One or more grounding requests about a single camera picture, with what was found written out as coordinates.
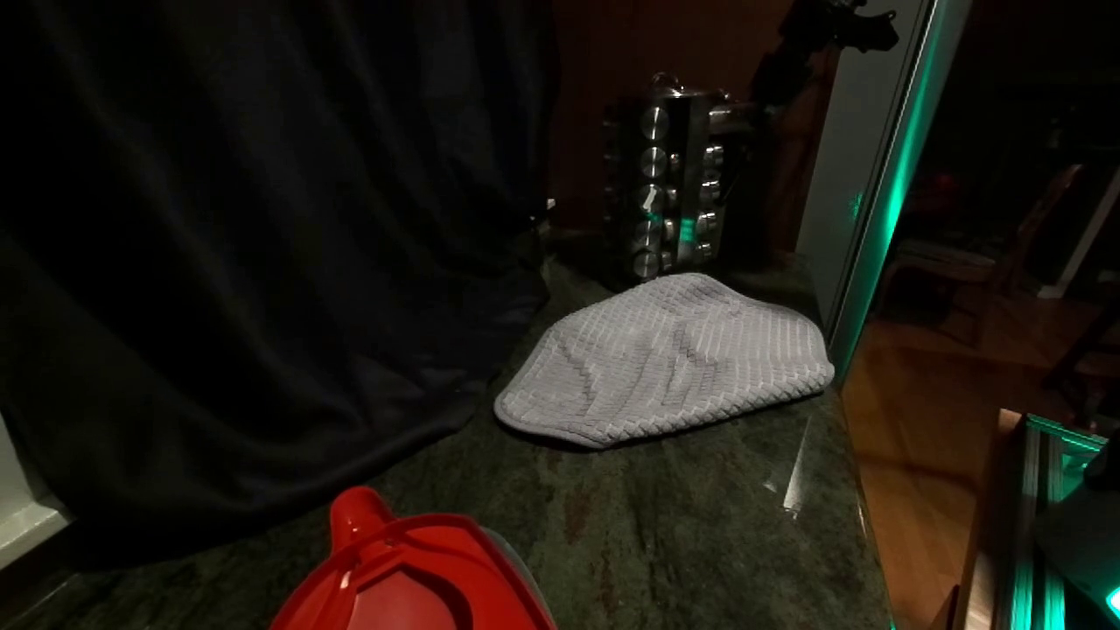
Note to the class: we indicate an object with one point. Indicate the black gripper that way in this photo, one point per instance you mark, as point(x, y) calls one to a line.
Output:
point(833, 27)

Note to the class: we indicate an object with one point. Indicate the metal spice jar stand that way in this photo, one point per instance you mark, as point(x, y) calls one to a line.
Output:
point(670, 187)

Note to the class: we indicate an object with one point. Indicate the grey metal panel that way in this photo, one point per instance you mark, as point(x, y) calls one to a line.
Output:
point(862, 212)

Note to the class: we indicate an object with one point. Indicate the white furniture leg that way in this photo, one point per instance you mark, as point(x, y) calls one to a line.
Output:
point(1091, 230)

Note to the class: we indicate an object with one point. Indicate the grey waffle weave towel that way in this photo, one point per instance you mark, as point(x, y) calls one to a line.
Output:
point(666, 363)

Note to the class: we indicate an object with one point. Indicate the metal framed equipment box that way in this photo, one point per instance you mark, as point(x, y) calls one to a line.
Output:
point(1050, 548)

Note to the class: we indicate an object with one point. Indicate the black fabric curtain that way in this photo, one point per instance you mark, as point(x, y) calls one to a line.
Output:
point(232, 232)

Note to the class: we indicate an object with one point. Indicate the red plastic container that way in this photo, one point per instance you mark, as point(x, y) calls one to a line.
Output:
point(407, 582)

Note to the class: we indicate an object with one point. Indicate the white ledge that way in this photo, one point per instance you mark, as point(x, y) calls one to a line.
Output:
point(21, 513)

